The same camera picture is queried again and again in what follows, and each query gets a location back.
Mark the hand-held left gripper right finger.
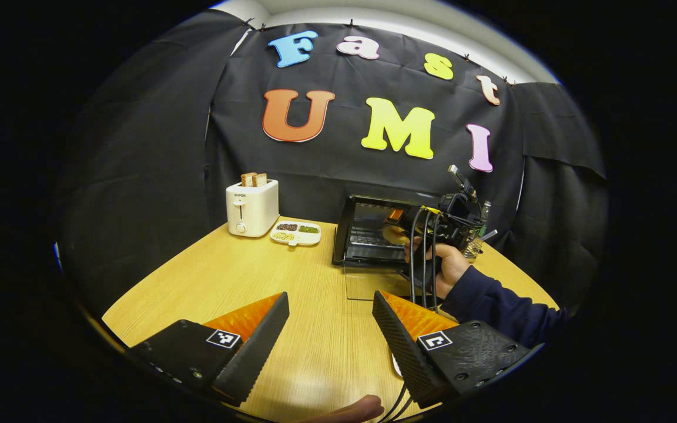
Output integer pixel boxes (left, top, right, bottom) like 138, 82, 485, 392
372, 290, 532, 409

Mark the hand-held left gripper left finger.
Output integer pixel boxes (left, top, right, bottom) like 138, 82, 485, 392
127, 291, 290, 406

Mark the black electric oven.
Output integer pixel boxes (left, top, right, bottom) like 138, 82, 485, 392
333, 194, 454, 302

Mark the white divided snack dish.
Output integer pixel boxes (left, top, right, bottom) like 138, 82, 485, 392
270, 220, 321, 247

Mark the white toaster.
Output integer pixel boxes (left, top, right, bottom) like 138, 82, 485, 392
226, 179, 280, 238

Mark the black backdrop cloth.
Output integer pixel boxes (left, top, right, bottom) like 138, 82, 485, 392
56, 9, 609, 318

